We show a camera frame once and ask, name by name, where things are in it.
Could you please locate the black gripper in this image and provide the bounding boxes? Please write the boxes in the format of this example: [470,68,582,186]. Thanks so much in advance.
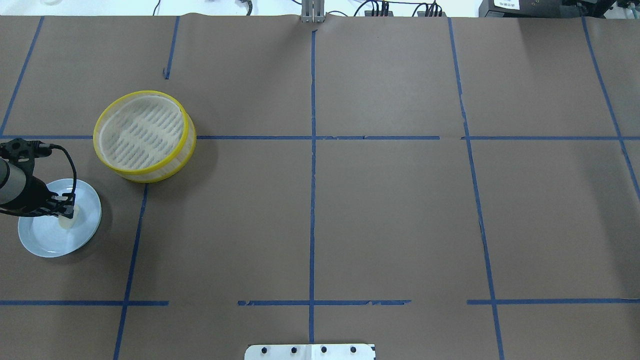
[19,178,76,220]

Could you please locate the white steamed bun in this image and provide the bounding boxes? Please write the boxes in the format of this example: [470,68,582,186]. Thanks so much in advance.
[57,203,82,230]

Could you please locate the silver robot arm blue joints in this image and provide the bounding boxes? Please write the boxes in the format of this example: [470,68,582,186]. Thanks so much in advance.
[0,159,30,214]

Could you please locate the aluminium frame post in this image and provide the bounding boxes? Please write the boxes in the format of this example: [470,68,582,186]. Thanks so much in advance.
[298,0,326,24]

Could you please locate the yellow rimmed steamer basket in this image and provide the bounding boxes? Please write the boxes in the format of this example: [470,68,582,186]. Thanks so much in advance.
[93,90,197,183]

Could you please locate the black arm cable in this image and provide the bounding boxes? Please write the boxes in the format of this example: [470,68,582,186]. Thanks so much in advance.
[49,144,78,197]

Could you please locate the light blue plate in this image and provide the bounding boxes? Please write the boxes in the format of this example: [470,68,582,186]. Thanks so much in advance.
[17,180,102,258]

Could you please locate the white metal base plate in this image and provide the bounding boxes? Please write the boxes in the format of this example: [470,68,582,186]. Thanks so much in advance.
[244,343,377,360]

